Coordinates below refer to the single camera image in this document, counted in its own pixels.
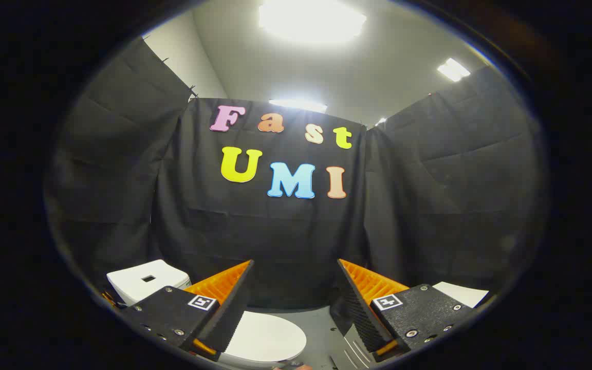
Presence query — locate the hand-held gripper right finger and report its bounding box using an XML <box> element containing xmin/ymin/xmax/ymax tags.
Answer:
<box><xmin>336</xmin><ymin>258</ymin><xmax>475</xmax><ymax>363</ymax></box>

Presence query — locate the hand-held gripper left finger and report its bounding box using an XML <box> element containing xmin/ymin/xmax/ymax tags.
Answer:
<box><xmin>120</xmin><ymin>260</ymin><xmax>254</xmax><ymax>362</ymax></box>

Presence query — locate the white toilet lid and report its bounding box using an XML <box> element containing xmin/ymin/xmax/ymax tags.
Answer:
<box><xmin>221</xmin><ymin>310</ymin><xmax>307</xmax><ymax>368</ymax></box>

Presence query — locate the white toilet body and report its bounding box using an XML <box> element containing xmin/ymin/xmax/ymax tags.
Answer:
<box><xmin>107</xmin><ymin>260</ymin><xmax>307</xmax><ymax>370</ymax></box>

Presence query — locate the grey ribbed panel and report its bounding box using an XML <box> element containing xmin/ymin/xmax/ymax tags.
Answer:
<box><xmin>329</xmin><ymin>323</ymin><xmax>380</xmax><ymax>370</ymax></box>

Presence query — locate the black backdrop cloth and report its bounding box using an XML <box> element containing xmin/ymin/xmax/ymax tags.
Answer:
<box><xmin>44</xmin><ymin>36</ymin><xmax>548</xmax><ymax>310</ymax></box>

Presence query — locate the white flat board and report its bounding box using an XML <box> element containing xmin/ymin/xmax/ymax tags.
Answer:
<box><xmin>432</xmin><ymin>281</ymin><xmax>490</xmax><ymax>308</ymax></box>

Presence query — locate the long ceiling light panel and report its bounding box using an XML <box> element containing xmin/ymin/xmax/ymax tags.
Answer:
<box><xmin>269</xmin><ymin>99</ymin><xmax>328</xmax><ymax>114</ymax></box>

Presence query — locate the small ceiling light panel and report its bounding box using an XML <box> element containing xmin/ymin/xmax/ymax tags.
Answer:
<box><xmin>437</xmin><ymin>58</ymin><xmax>471</xmax><ymax>82</ymax></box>

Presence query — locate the large ceiling light panel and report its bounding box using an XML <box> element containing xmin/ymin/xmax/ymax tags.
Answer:
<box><xmin>258</xmin><ymin>0</ymin><xmax>367</xmax><ymax>45</ymax></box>

